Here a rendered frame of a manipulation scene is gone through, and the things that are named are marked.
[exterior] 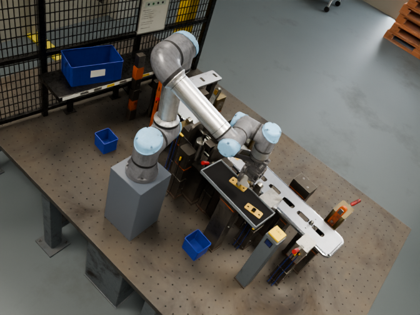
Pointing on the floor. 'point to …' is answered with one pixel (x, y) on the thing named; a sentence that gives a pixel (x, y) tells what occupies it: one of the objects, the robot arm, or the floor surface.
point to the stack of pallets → (407, 27)
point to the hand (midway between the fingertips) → (239, 181)
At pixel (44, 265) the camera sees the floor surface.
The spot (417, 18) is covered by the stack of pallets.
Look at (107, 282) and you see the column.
